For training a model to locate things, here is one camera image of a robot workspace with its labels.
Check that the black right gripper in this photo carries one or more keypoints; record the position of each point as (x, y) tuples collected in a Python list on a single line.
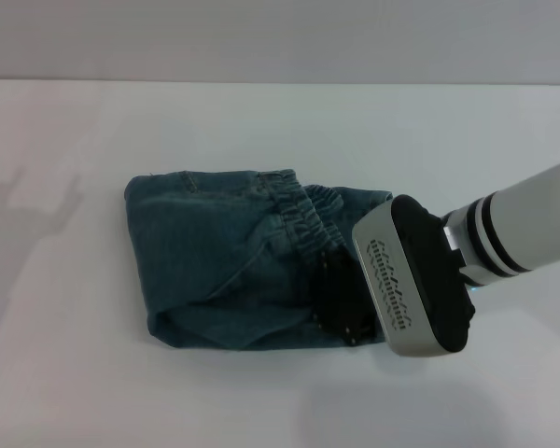
[(343, 294)]

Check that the blue denim shorts with cartoon print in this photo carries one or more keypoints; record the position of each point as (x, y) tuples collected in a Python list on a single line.
[(224, 261)]

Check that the silver vented wrist camera box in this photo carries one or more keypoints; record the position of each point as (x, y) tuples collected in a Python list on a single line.
[(415, 275)]

